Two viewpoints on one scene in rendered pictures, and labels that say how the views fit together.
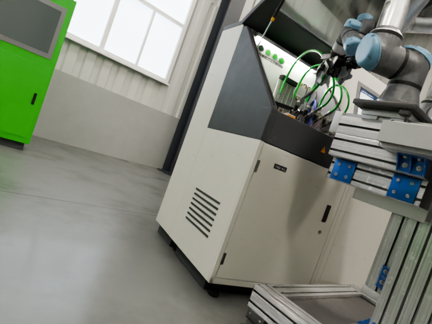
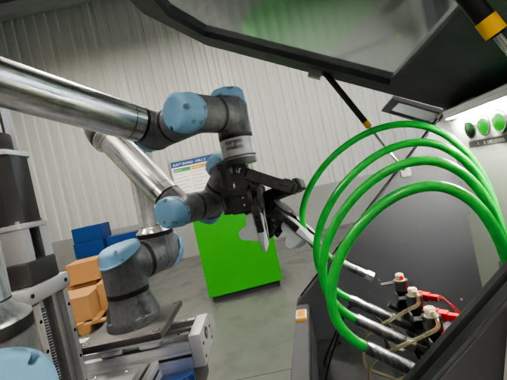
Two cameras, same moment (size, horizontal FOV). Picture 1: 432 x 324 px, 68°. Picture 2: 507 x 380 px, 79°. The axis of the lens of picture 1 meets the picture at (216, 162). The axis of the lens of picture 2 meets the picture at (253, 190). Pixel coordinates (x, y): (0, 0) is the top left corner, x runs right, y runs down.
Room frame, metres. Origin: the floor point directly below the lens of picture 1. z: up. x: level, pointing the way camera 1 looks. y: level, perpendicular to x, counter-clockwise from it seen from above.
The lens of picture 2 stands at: (2.11, -0.98, 1.36)
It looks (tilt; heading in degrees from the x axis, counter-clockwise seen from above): 1 degrees down; 130
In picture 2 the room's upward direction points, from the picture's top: 12 degrees counter-clockwise
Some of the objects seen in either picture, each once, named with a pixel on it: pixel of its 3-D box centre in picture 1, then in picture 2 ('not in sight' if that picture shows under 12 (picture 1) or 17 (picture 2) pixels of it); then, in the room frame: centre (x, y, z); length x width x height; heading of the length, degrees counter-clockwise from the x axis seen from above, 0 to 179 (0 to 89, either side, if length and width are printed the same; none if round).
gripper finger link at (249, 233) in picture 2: (347, 77); (252, 234); (1.67, -0.49, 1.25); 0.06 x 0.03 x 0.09; 30
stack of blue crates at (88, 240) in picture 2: not in sight; (111, 250); (-4.43, 1.91, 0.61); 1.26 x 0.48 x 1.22; 39
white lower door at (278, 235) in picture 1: (287, 222); not in sight; (1.68, -0.46, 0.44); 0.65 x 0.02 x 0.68; 120
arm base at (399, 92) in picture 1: (399, 98); (131, 304); (1.22, -0.57, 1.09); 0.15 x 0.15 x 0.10
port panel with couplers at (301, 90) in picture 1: (301, 99); not in sight; (2.25, -0.42, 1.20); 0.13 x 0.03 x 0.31; 120
